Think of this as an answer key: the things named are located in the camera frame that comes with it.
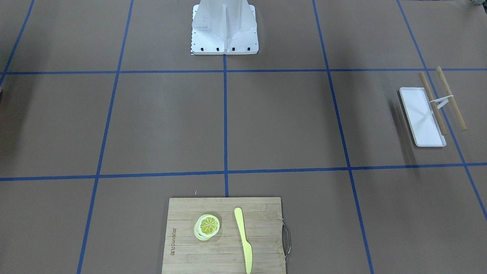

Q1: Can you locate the lemon slice stack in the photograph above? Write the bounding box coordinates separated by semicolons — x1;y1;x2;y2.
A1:
194;214;220;241

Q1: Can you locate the yellow plastic knife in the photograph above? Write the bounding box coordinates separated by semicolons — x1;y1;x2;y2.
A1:
234;207;253;274

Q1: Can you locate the wooden rack rod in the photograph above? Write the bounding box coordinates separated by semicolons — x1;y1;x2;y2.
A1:
419;72;447;135
436;66;468;131

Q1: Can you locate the white rectangular tray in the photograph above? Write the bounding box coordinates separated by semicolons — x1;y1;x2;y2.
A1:
399;87;446;147

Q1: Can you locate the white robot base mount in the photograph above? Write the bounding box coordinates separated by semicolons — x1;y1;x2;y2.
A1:
190;0;259;55

